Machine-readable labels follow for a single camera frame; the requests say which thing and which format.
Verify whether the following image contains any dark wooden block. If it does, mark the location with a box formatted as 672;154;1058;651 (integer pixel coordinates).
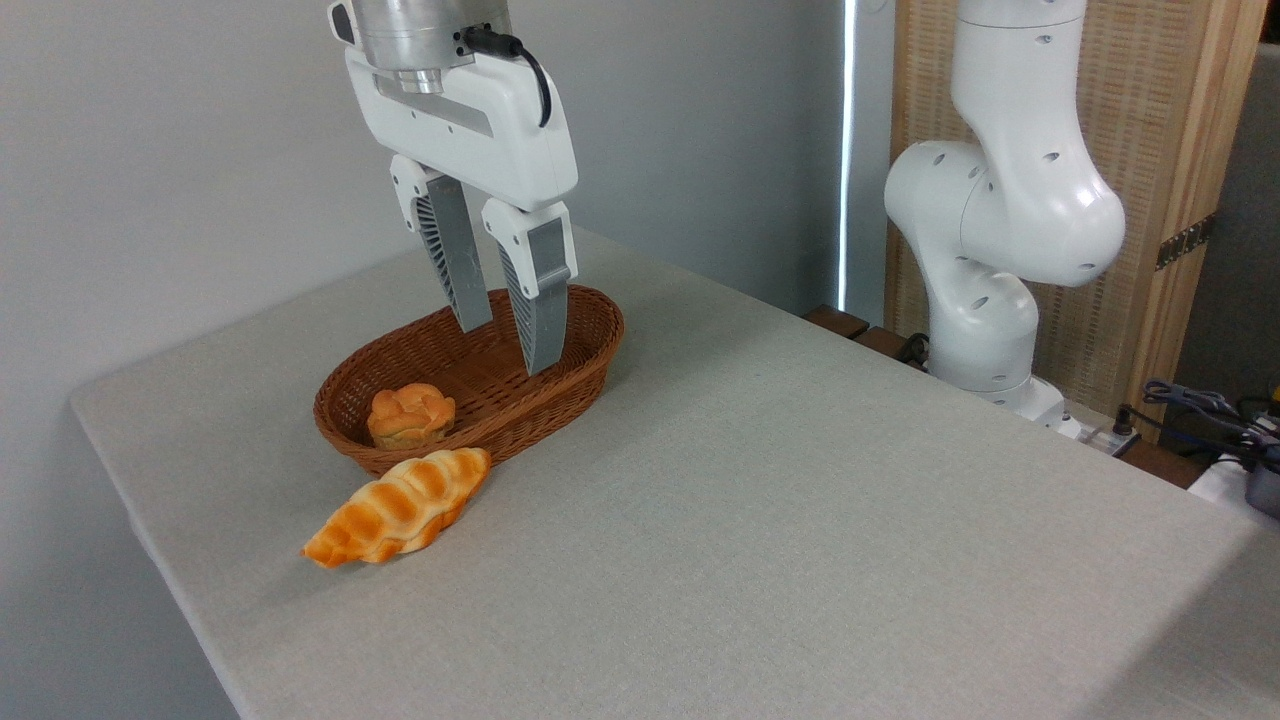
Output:
803;304;872;342
852;325;928;368

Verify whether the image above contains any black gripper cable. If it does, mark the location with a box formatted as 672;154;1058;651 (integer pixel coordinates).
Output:
461;27;554;129

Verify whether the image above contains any metal screen hinge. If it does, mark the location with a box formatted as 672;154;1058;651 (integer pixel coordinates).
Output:
1154;212;1218;272

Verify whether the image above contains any brown wicker basket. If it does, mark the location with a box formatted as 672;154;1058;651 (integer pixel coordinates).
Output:
313;284;626;478

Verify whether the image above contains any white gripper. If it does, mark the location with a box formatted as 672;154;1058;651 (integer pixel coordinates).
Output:
345;45;580;377

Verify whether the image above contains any wooden woven screen panel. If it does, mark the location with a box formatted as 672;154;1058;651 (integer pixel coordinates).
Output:
885;0;1270;443

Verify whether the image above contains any striped croissant bread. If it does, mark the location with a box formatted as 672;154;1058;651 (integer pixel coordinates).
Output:
301;446;493;570

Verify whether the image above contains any small round bread bun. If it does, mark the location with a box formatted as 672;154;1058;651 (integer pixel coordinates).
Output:
366;382;458;451

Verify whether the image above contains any white power strip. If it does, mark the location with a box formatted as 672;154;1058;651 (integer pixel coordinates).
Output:
1058;408;1143;459

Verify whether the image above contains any bundle of dark cables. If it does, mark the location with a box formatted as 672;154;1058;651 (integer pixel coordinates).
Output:
1114;378;1280;473

